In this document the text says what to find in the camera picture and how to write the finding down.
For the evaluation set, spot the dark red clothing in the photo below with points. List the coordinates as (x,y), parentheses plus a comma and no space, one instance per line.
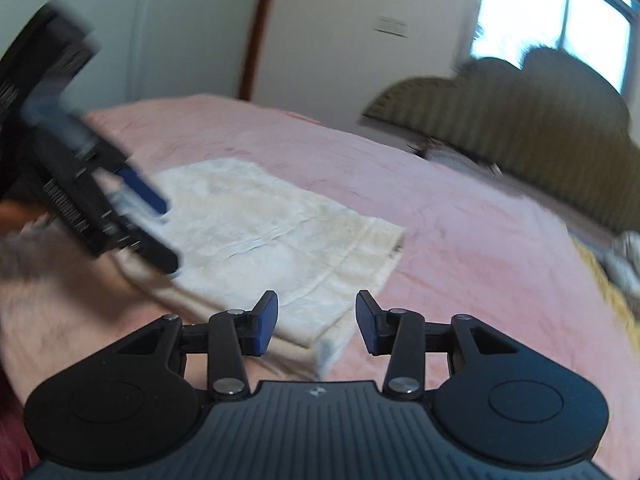
(12,425)

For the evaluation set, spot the white cream towel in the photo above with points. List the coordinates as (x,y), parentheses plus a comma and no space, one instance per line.
(250,230)

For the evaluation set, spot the white wall label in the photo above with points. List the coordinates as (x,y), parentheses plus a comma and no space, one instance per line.
(391,26)

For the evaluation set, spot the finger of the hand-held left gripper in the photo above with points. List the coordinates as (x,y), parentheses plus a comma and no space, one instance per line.
(155,252)
(145,190)

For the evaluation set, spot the white printed pillow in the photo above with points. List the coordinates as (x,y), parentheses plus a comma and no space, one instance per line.
(625,265)

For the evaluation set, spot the window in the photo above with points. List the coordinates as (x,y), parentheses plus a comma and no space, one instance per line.
(590,20)

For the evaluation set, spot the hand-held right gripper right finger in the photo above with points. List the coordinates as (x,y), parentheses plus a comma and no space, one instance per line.
(366,325)

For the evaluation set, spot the pink blanket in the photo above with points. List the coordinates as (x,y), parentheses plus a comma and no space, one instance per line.
(450,240)

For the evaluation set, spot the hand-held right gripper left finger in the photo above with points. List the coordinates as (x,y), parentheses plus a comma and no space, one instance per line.
(265,325)

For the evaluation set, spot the olive striped headboard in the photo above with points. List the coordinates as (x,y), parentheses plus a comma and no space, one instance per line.
(550,125)

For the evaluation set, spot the person's left hand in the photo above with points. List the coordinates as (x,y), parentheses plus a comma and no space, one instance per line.
(12,215)

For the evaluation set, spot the brown wooden door frame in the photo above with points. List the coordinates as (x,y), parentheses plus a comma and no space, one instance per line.
(257,25)

